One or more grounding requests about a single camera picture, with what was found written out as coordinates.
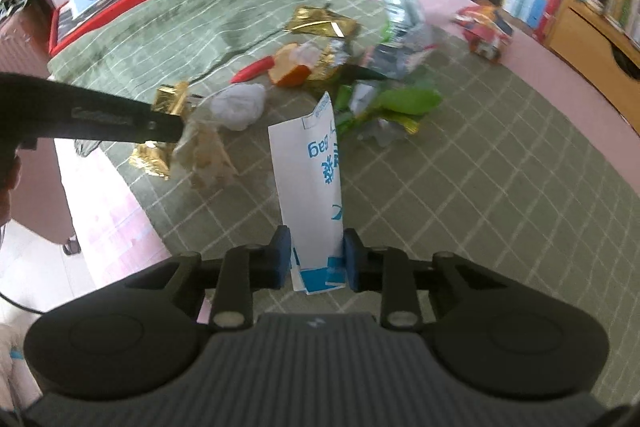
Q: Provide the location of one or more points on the green foil wrapper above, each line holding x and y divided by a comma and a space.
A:
405, 99

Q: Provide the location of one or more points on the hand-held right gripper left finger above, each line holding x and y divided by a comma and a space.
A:
281, 257

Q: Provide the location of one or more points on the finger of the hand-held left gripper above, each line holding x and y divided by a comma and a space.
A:
90, 114

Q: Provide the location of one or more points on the white blue-print paper bag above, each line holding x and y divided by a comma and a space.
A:
307, 187

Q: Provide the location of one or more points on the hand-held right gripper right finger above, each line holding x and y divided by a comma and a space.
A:
351, 259

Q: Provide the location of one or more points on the wooden drawer unit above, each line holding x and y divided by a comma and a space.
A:
590, 47

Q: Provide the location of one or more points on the beige crumpled paper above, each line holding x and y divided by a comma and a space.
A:
207, 157

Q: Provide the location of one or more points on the gold foil wrapper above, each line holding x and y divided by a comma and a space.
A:
320, 24
150, 159
327, 64

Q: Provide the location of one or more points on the green checked blanket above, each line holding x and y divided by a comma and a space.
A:
450, 207

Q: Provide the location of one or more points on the green silver snack bag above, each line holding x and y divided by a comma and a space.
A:
400, 17

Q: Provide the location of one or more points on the white crumpled tissue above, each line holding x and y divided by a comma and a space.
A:
237, 104

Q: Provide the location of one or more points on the colourful snack packet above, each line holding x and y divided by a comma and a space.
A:
487, 34

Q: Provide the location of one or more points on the apple slice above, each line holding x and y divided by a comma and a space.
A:
290, 77

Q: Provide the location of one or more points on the red tapered strip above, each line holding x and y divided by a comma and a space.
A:
252, 69

